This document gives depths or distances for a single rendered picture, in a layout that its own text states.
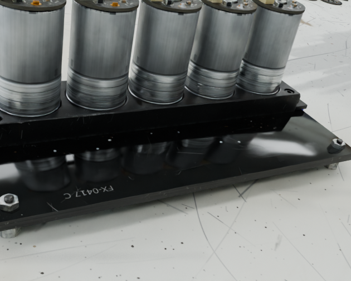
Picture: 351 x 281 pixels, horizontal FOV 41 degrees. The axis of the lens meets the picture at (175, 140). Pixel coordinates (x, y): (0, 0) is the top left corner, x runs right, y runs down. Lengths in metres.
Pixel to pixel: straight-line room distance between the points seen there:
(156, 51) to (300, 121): 0.09
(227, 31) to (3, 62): 0.09
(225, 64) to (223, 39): 0.01
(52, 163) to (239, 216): 0.07
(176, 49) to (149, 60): 0.01
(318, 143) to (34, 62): 0.13
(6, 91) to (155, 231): 0.07
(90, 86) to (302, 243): 0.10
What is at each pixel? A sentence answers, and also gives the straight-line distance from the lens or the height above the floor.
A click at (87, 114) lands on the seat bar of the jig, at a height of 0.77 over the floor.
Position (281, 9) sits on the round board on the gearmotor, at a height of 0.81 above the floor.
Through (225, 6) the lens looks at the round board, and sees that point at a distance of 0.20.
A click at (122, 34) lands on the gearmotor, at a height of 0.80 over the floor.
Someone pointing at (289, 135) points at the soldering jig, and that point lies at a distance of 0.23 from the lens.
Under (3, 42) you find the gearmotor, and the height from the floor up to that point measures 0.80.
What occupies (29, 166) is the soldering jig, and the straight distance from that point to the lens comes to 0.17.
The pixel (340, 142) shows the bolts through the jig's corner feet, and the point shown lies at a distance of 0.23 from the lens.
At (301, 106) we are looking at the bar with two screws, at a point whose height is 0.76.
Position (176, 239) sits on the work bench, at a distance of 0.17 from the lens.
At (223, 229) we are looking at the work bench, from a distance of 0.18.
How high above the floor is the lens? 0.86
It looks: 32 degrees down
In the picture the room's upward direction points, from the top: 12 degrees clockwise
